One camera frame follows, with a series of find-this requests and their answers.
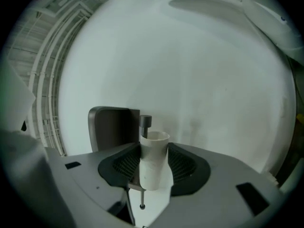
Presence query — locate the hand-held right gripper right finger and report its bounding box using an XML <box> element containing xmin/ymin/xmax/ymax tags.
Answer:
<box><xmin>152</xmin><ymin>142</ymin><xmax>285</xmax><ymax>228</ymax></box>

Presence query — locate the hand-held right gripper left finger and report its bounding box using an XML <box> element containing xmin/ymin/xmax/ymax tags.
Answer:
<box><xmin>45</xmin><ymin>142</ymin><xmax>142</xmax><ymax>228</ymax></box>

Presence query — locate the dark grey toilet paper holder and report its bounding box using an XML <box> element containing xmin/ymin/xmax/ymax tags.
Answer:
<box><xmin>87</xmin><ymin>105</ymin><xmax>153</xmax><ymax>210</ymax></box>

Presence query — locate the white toilet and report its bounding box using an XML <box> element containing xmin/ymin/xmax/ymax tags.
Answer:
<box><xmin>147</xmin><ymin>0</ymin><xmax>304</xmax><ymax>67</ymax></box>

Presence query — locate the bundle of white pipes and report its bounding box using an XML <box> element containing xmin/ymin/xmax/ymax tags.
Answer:
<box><xmin>28</xmin><ymin>0</ymin><xmax>95</xmax><ymax>157</ymax></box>

